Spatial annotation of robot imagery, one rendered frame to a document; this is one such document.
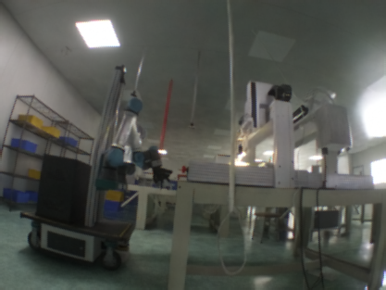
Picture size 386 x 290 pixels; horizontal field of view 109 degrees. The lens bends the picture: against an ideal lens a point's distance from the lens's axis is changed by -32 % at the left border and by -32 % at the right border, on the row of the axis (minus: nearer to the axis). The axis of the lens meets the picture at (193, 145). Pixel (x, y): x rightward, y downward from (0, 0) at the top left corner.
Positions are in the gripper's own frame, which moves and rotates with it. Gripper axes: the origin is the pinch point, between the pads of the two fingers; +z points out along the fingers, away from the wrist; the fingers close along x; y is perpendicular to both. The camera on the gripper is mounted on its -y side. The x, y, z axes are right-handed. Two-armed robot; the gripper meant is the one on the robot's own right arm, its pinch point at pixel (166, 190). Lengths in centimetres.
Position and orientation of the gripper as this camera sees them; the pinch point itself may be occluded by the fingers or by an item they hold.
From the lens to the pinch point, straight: 162.5
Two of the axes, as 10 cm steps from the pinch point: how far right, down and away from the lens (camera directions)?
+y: -7.1, 1.9, -6.8
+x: 6.6, -1.8, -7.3
